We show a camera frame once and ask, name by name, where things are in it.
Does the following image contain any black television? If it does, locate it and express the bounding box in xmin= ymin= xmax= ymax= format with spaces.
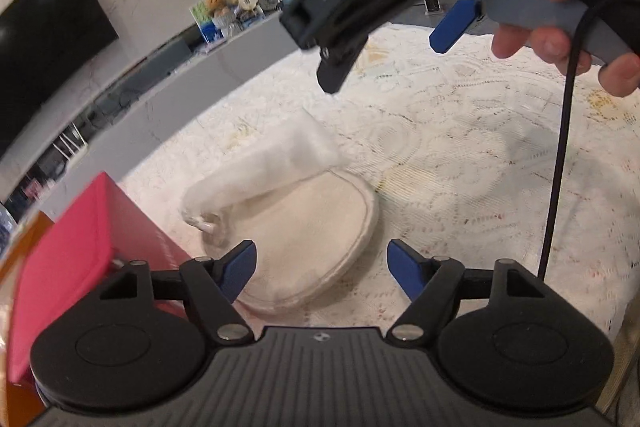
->
xmin=0 ymin=0 xmax=118 ymax=152

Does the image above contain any white lace blanket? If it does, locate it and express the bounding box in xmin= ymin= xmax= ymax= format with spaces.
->
xmin=122 ymin=25 xmax=639 ymax=335

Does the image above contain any plush toys gift set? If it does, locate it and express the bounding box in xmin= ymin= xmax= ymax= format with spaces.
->
xmin=190 ymin=0 xmax=265 ymax=43

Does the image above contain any white tv cabinet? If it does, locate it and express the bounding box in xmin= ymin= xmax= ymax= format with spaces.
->
xmin=0 ymin=11 xmax=302 ymax=228

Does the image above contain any red box lid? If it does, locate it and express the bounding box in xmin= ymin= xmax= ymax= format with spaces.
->
xmin=6 ymin=172 xmax=190 ymax=384

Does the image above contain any black cable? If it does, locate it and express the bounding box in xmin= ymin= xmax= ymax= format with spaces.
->
xmin=537 ymin=0 xmax=640 ymax=280

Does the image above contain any white wifi router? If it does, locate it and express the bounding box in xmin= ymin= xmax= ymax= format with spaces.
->
xmin=52 ymin=122 xmax=88 ymax=162

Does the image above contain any round cream cushion pad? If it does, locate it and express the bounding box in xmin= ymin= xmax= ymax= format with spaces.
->
xmin=201 ymin=170 xmax=378 ymax=315

